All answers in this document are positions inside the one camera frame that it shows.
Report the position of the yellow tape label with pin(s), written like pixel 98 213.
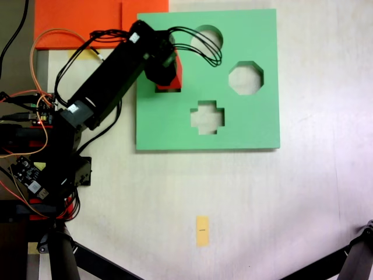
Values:
pixel 202 231

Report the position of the grey tripod tube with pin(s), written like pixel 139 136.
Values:
pixel 62 256

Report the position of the yellow masking tape strip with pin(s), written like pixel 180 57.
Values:
pixel 84 54

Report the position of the black tripod brace bar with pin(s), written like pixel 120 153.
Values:
pixel 317 265

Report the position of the green shape-hole board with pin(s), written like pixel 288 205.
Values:
pixel 247 125

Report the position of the red square block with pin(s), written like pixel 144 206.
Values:
pixel 178 80

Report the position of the black board with sticker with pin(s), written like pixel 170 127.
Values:
pixel 27 173

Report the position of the orange flat block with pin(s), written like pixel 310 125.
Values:
pixel 73 20

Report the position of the black tripod leg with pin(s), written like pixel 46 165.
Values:
pixel 107 264

